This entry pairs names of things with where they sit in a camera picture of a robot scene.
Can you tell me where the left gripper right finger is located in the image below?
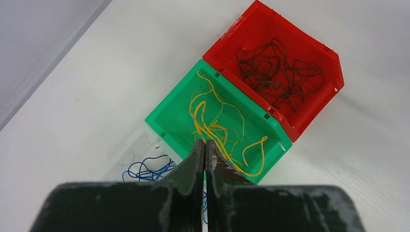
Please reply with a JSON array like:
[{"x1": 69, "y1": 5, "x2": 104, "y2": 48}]
[{"x1": 205, "y1": 140, "x2": 365, "y2": 232}]

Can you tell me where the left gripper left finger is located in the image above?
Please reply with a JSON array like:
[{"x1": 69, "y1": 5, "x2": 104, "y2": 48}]
[{"x1": 31, "y1": 140, "x2": 205, "y2": 232}]

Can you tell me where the cable bundle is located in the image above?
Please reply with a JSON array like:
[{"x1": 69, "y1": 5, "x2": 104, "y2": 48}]
[{"x1": 189, "y1": 101, "x2": 268, "y2": 178}]

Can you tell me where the yellow cable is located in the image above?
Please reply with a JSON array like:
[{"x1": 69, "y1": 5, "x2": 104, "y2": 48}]
[{"x1": 189, "y1": 71, "x2": 246, "y2": 142}]

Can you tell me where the brown cable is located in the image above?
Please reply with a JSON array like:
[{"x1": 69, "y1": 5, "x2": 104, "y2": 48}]
[{"x1": 236, "y1": 38, "x2": 326, "y2": 113}]

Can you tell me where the clear plastic bin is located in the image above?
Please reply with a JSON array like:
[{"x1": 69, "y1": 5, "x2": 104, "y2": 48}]
[{"x1": 102, "y1": 123, "x2": 183, "y2": 182}]

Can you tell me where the green plastic bin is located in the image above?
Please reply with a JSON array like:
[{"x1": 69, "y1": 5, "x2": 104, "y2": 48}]
[{"x1": 146, "y1": 60, "x2": 292, "y2": 183}]

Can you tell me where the red plastic bin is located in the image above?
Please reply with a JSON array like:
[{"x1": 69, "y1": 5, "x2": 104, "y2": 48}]
[{"x1": 203, "y1": 0, "x2": 344, "y2": 142}]

